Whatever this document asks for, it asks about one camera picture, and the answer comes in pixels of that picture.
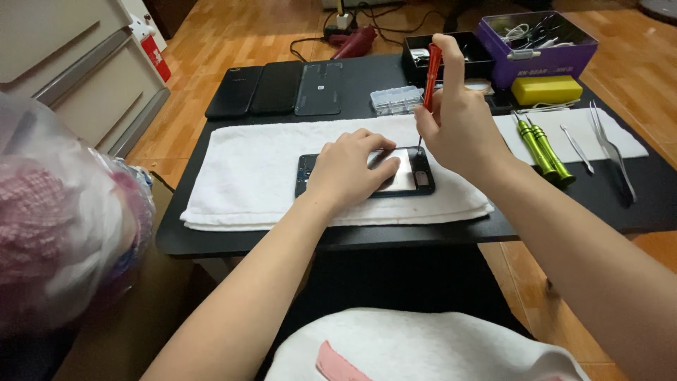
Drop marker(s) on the person's right hand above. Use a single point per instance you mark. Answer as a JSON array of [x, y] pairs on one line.
[[460, 127]]

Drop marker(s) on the person's left hand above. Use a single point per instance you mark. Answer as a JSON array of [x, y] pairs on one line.
[[344, 169]]

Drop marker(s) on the red screwdriver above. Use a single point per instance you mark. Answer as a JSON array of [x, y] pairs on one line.
[[430, 79]]

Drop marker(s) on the blue smartphone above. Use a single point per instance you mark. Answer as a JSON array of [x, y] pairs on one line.
[[407, 177]]

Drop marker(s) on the black open box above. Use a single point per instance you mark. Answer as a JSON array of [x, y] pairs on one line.
[[470, 58]]

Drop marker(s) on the clear plastic compartment box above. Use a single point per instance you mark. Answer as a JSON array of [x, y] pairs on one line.
[[395, 100]]

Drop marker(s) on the green screwdriver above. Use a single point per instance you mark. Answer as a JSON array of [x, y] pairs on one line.
[[552, 153], [535, 145]]

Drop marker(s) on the dark phone back cover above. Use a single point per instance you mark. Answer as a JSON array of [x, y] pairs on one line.
[[319, 89]]

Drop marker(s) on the large white towel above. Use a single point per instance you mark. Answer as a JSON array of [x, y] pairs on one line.
[[254, 169]]

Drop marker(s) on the yellow sponge block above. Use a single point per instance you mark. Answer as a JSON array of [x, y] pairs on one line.
[[546, 89]]

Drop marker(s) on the purple tool box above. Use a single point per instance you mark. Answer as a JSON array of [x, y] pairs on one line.
[[534, 53]]

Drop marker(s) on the black smartphone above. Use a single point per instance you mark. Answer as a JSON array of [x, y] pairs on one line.
[[276, 87], [234, 91]]

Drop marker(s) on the small white cloth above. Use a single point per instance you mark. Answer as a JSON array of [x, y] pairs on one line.
[[576, 135]]

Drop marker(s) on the thin metal spudger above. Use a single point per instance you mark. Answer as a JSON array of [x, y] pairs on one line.
[[577, 149]]

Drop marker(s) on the red hot air gun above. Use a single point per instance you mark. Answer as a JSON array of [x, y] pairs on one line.
[[357, 42]]

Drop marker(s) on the black table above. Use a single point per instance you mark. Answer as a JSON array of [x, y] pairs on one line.
[[582, 206]]

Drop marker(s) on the metal tweezers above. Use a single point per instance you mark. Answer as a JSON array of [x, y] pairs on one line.
[[613, 153]]

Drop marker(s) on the person's white shirt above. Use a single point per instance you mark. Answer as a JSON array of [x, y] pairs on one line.
[[423, 346]]

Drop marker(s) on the red and white bottle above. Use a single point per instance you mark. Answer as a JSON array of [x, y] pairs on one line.
[[151, 47]]

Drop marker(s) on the cardboard box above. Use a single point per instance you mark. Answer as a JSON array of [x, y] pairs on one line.
[[132, 317]]

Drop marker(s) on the plastic bag with pink cloth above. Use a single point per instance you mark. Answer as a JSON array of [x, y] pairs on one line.
[[63, 222]]

